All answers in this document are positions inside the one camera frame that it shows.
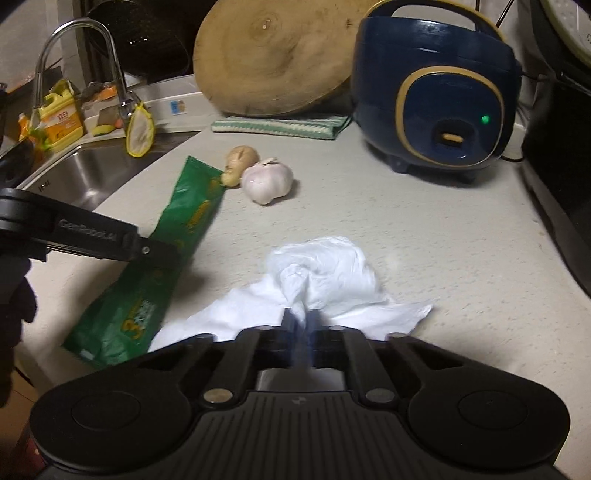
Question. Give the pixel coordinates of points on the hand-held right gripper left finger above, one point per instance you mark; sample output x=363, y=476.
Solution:
x=288, y=337

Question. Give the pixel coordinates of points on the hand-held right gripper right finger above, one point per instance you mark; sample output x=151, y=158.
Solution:
x=315, y=337

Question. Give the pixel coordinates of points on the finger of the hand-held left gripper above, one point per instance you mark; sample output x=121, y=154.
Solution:
x=159, y=253

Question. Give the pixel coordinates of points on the long green plastic wrapper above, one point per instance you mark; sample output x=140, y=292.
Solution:
x=184, y=217

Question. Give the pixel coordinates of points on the person's left hand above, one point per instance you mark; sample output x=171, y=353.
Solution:
x=16, y=300

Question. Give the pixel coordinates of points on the stainless steel sink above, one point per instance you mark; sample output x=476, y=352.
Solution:
x=92, y=170

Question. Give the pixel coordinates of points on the yellow dish sponge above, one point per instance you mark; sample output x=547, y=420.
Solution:
x=102, y=129

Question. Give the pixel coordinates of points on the yellow detergent bottle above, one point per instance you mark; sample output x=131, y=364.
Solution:
x=62, y=120

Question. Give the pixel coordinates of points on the yellow rimmed mesh strainer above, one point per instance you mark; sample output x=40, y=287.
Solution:
x=139, y=134

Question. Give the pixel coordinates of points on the steel cleaver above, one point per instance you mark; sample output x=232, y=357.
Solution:
x=108, y=116

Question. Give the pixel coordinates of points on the ginger root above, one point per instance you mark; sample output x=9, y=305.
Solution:
x=240, y=159

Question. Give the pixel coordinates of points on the garlic bulb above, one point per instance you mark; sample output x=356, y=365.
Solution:
x=268, y=180

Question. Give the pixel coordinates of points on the orange packet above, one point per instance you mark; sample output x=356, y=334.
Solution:
x=107, y=92

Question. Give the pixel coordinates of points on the small printed sticker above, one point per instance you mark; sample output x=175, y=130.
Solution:
x=178, y=107

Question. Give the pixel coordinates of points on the chrome kitchen faucet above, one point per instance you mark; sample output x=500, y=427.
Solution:
x=115, y=74

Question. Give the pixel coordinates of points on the green striped cloth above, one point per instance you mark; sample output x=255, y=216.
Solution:
x=277, y=127

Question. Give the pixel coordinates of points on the black wok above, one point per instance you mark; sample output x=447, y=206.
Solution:
x=147, y=41

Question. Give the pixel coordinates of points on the round wooden cutting board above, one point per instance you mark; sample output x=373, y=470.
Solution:
x=286, y=60

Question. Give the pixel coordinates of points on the blue rice cooker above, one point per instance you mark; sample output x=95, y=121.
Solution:
x=429, y=92

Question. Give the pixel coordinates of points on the black rice cooker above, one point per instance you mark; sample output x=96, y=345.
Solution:
x=563, y=161

